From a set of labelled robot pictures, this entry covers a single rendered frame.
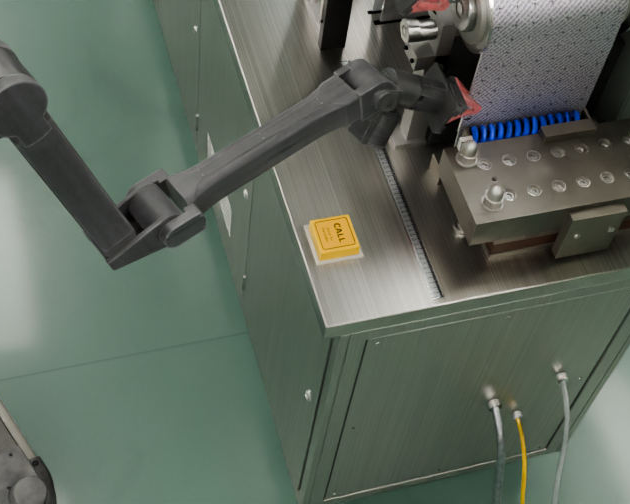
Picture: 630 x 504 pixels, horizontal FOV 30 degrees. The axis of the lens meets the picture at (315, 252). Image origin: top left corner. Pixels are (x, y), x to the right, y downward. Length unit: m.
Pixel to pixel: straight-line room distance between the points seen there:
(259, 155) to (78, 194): 0.30
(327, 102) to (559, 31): 0.40
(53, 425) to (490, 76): 1.39
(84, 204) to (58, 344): 1.36
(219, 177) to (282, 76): 0.55
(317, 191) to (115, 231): 0.51
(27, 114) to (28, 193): 1.78
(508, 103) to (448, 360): 0.48
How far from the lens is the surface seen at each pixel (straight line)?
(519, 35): 1.88
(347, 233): 1.97
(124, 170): 3.20
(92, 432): 2.80
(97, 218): 1.61
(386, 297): 1.94
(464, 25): 1.87
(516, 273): 2.01
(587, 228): 1.99
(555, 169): 2.00
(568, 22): 1.91
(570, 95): 2.06
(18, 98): 1.38
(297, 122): 1.74
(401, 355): 2.07
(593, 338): 2.29
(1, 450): 2.53
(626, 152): 2.07
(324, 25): 2.22
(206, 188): 1.69
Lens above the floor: 2.52
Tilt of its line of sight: 55 degrees down
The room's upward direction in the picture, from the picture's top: 10 degrees clockwise
